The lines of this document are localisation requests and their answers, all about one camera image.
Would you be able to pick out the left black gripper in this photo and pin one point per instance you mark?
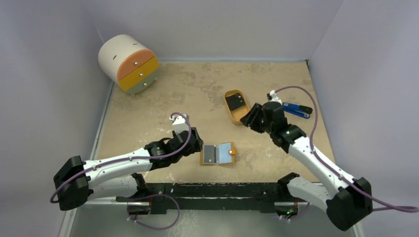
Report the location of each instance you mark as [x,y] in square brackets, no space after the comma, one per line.
[196,147]

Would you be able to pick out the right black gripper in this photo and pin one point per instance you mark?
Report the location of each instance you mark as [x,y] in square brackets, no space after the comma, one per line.
[256,117]

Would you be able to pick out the black credit card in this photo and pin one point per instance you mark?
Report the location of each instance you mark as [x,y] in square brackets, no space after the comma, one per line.
[209,154]

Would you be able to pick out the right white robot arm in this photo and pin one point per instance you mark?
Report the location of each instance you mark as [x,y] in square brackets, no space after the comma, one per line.
[339,194]

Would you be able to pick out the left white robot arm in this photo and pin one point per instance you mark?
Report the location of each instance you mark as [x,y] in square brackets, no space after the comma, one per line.
[79,181]

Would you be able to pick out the black card stack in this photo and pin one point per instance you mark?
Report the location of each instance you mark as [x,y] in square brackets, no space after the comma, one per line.
[235,101]

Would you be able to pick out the orange oval tray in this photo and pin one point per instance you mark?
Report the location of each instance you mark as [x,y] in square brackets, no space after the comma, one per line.
[237,114]

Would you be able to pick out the blue black stapler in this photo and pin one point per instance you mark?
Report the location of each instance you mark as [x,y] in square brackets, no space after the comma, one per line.
[297,110]

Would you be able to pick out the white round mini drawer chest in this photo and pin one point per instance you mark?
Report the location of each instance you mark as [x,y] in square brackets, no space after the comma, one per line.
[129,64]

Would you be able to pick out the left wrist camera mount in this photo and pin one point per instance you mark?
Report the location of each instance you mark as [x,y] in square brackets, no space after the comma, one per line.
[179,122]

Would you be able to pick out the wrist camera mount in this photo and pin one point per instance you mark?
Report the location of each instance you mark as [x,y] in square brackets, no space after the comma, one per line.
[273,97]
[179,122]

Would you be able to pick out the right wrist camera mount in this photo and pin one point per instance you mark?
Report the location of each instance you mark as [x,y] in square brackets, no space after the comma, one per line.
[273,97]

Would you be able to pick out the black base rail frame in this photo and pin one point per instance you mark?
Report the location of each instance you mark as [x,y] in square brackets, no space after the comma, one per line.
[262,197]

